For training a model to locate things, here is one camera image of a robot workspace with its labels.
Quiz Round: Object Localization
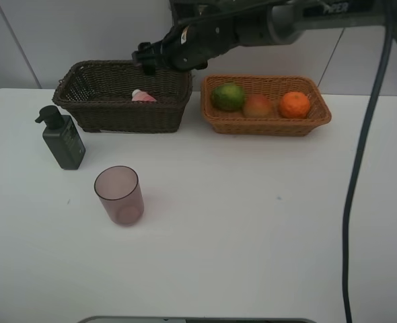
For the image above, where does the green lime fruit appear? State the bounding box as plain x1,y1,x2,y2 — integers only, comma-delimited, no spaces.
211,83,246,112

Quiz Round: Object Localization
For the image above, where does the pink lotion bottle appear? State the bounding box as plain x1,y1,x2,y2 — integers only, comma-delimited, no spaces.
132,89,157,102

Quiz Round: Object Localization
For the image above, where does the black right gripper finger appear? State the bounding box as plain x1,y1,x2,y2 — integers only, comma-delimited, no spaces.
142,65,156,75

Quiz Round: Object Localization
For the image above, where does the red yellow peach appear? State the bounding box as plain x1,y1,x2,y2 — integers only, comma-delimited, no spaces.
242,94,273,118

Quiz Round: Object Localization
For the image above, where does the light brown wicker basket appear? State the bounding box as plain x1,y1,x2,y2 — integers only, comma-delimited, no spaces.
201,74,332,137

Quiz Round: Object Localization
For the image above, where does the translucent pink plastic cup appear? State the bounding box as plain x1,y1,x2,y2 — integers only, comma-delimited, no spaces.
94,166,144,226

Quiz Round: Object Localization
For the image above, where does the orange mandarin fruit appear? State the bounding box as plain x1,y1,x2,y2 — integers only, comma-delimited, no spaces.
279,92,311,119

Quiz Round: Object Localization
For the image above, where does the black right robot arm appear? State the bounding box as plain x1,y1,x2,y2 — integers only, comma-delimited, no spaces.
132,0,397,75

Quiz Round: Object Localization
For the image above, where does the dark brown wicker basket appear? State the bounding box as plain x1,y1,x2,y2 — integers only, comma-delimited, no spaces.
52,60,192,133

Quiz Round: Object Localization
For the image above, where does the dark green pump bottle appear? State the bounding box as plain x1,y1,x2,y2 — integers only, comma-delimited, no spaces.
35,106,86,170

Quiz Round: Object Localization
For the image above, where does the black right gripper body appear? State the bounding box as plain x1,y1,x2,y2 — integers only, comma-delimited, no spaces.
132,20,239,72

